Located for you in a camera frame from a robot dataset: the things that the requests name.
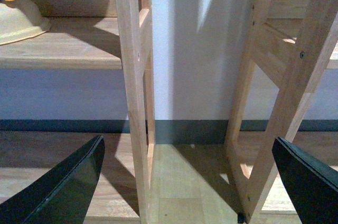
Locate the wooden shelf unit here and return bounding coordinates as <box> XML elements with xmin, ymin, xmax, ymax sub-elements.
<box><xmin>1</xmin><ymin>0</ymin><xmax>155</xmax><ymax>223</ymax></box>
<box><xmin>225</xmin><ymin>0</ymin><xmax>337</xmax><ymax>223</ymax></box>

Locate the right wooden shelf unit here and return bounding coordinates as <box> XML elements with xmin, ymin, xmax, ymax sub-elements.
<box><xmin>225</xmin><ymin>0</ymin><xmax>337</xmax><ymax>223</ymax></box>

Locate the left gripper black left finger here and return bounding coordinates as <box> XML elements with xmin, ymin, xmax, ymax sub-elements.
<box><xmin>1</xmin><ymin>135</ymin><xmax>105</xmax><ymax>223</ymax></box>

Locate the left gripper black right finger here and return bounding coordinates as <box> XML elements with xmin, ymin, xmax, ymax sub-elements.
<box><xmin>272</xmin><ymin>137</ymin><xmax>337</xmax><ymax>223</ymax></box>

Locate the cream plastic toy dome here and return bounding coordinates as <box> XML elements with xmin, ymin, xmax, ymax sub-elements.
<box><xmin>1</xmin><ymin>0</ymin><xmax>51</xmax><ymax>45</ymax></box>

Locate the left wooden shelf unit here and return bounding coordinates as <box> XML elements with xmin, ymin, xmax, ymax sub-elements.
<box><xmin>1</xmin><ymin>0</ymin><xmax>155</xmax><ymax>223</ymax></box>

